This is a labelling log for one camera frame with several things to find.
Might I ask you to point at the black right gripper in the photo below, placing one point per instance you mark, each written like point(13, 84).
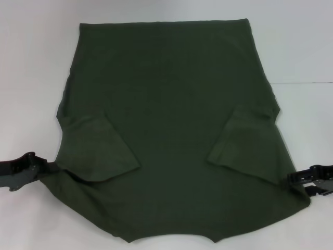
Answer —
point(323, 174)

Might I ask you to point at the dark green t-shirt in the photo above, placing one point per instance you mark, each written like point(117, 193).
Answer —
point(169, 104)

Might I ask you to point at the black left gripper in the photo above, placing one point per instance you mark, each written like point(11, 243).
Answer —
point(18, 172)

